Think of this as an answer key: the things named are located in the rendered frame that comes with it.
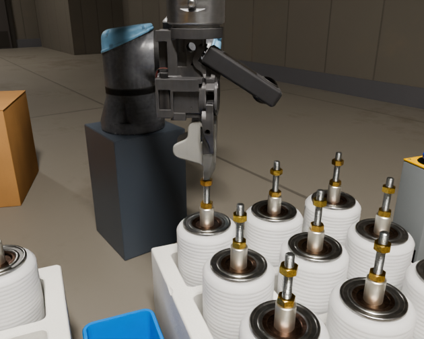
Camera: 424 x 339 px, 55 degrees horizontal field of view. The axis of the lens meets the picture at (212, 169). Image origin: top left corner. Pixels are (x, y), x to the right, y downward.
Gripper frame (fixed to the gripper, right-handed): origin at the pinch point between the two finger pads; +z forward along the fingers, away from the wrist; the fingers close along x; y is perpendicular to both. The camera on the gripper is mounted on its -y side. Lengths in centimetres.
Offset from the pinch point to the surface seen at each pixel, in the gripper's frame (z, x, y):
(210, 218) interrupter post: 7.8, 0.9, 0.2
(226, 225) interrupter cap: 8.9, 0.8, -2.3
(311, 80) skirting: 29, -259, -54
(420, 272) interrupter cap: 8.8, 11.1, -27.3
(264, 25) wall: -8, -302, -20
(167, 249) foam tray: 16.3, -3.3, 7.9
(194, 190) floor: 34, -67, 11
